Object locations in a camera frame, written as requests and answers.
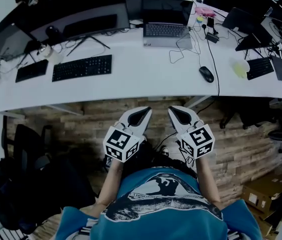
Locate large black keyboard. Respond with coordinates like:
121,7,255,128
51,54,113,83

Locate black round speaker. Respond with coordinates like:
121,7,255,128
45,25,62,39

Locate person's left forearm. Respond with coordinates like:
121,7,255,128
90,160,126,219

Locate person's blue printed t-shirt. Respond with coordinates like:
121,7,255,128
55,167,263,240

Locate person's right forearm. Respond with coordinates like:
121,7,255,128
194,156,222,207

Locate white drinking bottle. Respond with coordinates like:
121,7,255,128
37,43,64,65

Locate brown cardboard box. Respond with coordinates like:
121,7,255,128
240,172,282,235

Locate wide curved black monitor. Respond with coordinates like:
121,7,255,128
28,3,131,57

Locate long black power cable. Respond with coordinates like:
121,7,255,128
207,40,221,97

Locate black computer mouse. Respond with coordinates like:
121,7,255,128
198,65,215,83

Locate person's black trousers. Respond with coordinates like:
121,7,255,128
140,143,198,179

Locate thin black mouse cable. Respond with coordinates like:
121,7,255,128
168,32,203,69

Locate compact black keyboard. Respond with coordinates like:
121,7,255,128
246,56,275,81

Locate pink box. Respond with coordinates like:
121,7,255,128
195,6,217,18

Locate yellow-green cup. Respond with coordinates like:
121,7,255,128
229,57,250,79

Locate grey laptop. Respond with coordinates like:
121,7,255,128
140,0,194,50

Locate black monitor with stand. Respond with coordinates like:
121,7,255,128
222,7,274,52

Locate small black keyboard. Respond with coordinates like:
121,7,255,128
15,59,49,83

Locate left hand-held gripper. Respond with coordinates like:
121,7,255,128
102,106,153,163

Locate black office chair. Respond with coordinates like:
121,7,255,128
0,123,97,232
219,97,282,143

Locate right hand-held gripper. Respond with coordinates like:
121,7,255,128
168,105,216,159

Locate black power adapter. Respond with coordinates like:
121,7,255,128
205,32,219,44

